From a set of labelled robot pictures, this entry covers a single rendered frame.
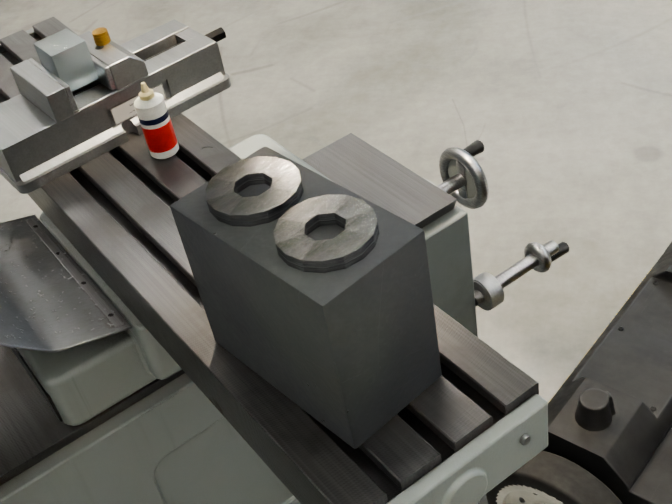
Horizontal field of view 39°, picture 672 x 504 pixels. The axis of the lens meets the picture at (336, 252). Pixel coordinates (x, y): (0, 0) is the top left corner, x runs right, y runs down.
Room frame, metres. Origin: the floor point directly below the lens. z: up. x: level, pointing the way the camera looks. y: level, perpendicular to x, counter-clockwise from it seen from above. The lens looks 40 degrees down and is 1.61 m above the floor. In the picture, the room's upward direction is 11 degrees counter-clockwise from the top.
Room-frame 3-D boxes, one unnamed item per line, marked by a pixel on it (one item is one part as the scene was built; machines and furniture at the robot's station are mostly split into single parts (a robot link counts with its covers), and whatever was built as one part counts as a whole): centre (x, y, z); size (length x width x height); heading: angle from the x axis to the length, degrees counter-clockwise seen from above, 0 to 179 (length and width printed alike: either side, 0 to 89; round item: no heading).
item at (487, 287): (1.21, -0.30, 0.48); 0.22 x 0.06 x 0.06; 119
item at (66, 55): (1.23, 0.31, 1.01); 0.06 x 0.05 x 0.06; 31
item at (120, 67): (1.26, 0.26, 0.99); 0.12 x 0.06 x 0.04; 31
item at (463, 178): (1.31, -0.21, 0.60); 0.16 x 0.12 x 0.12; 119
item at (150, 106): (1.13, 0.20, 0.96); 0.04 x 0.04 x 0.11
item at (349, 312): (0.68, 0.03, 1.00); 0.22 x 0.12 x 0.20; 35
